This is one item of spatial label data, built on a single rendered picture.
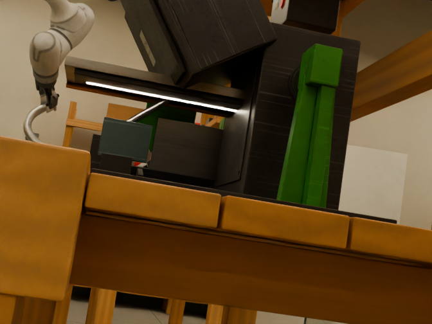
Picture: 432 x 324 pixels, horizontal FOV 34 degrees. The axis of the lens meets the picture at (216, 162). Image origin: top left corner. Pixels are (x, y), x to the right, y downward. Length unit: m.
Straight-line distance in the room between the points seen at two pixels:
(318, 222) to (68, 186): 0.26
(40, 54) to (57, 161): 1.69
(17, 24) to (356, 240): 8.33
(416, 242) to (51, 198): 0.39
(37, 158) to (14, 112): 8.03
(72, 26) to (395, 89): 1.33
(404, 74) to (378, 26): 8.40
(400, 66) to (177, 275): 0.79
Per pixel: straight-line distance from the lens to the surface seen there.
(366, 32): 9.71
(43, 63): 2.41
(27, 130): 2.68
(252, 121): 1.24
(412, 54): 1.40
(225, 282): 0.80
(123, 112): 8.19
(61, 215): 0.70
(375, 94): 1.53
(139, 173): 1.53
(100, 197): 0.70
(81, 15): 2.48
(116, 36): 8.91
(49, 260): 0.70
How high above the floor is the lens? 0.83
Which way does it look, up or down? 7 degrees up
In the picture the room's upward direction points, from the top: 9 degrees clockwise
